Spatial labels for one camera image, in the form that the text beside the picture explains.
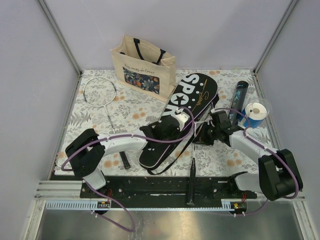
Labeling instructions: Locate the black sport racket cover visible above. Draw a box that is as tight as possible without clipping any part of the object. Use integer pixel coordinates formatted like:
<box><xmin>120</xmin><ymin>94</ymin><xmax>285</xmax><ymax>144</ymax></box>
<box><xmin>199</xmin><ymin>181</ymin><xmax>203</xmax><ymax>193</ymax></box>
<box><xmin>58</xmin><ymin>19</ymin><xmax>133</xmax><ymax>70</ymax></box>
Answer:
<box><xmin>138</xmin><ymin>72</ymin><xmax>219</xmax><ymax>176</ymax></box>

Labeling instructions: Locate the floral table mat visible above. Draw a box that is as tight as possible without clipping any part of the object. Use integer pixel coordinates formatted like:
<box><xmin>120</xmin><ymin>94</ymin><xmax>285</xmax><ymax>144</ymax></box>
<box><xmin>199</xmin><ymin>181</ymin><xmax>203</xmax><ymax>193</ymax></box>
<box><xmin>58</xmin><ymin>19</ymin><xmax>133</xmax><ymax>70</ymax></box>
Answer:
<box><xmin>53</xmin><ymin>70</ymin><xmax>258</xmax><ymax>177</ymax></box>

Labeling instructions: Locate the clear plastic tube lid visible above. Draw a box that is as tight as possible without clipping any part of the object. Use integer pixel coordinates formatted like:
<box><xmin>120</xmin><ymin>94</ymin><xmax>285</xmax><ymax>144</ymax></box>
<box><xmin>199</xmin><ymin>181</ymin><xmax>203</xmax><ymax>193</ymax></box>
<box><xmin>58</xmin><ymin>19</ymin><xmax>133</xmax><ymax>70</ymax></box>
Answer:
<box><xmin>259</xmin><ymin>98</ymin><xmax>272</xmax><ymax>116</ymax></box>

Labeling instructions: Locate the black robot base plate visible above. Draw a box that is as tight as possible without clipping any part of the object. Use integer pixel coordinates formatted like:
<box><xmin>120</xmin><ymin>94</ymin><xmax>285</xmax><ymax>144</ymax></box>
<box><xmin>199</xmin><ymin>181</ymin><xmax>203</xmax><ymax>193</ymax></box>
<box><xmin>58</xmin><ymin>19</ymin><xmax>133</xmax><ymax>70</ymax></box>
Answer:
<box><xmin>79</xmin><ymin>174</ymin><xmax>258</xmax><ymax>207</ymax></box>

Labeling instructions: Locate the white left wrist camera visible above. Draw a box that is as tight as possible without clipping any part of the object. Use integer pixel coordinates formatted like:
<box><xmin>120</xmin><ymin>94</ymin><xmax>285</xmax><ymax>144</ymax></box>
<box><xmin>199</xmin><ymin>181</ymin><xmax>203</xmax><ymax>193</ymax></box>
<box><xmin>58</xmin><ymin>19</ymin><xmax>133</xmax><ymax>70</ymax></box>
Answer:
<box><xmin>174</xmin><ymin>108</ymin><xmax>190</xmax><ymax>129</ymax></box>

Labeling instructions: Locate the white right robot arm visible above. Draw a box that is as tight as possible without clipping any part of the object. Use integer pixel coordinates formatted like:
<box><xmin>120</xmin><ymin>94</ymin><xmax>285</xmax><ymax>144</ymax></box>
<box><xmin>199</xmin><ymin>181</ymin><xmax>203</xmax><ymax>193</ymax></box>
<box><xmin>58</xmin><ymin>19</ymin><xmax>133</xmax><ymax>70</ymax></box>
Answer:
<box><xmin>194</xmin><ymin>110</ymin><xmax>303</xmax><ymax>201</ymax></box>

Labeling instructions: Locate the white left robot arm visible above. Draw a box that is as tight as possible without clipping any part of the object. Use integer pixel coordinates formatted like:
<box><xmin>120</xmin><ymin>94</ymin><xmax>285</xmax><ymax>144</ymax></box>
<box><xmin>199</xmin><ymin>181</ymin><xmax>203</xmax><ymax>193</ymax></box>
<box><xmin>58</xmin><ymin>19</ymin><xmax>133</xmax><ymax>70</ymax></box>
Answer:
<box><xmin>65</xmin><ymin>114</ymin><xmax>188</xmax><ymax>198</ymax></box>

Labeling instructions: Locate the white blue tape roll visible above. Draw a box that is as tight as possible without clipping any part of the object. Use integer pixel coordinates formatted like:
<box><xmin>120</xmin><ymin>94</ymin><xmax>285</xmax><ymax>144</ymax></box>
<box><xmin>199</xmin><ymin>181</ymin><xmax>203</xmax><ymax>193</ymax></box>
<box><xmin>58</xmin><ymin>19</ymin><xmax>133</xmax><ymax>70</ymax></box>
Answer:
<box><xmin>238</xmin><ymin>102</ymin><xmax>269</xmax><ymax>128</ymax></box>

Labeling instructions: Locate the black shuttlecock tube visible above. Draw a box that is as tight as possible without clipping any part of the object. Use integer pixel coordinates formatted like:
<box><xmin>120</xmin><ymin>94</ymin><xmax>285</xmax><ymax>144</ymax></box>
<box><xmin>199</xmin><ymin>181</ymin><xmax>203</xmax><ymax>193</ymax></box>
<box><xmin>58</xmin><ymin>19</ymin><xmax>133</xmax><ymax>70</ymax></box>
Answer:
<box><xmin>228</xmin><ymin>81</ymin><xmax>249</xmax><ymax>126</ymax></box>

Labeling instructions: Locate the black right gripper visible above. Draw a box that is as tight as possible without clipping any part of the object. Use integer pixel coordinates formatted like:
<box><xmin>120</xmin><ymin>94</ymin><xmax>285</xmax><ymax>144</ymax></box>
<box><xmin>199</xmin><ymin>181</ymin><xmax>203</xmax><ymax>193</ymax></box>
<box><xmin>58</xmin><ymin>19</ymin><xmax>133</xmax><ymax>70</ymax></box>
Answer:
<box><xmin>192</xmin><ymin>121</ymin><xmax>220</xmax><ymax>146</ymax></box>

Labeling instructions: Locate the white racket black grip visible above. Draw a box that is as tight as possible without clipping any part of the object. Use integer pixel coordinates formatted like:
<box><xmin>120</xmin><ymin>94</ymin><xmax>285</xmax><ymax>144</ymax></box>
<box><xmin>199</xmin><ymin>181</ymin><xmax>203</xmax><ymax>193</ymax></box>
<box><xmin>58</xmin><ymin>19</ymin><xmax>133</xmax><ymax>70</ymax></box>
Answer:
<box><xmin>82</xmin><ymin>76</ymin><xmax>132</xmax><ymax>171</ymax></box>

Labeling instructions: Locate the beige floral tote bag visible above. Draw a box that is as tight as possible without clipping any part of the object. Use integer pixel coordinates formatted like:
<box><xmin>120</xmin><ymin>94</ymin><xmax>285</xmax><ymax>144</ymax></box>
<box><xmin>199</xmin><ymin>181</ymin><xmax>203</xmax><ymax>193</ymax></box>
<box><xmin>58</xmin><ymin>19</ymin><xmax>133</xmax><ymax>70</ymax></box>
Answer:
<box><xmin>111</xmin><ymin>35</ymin><xmax>176</xmax><ymax>102</ymax></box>

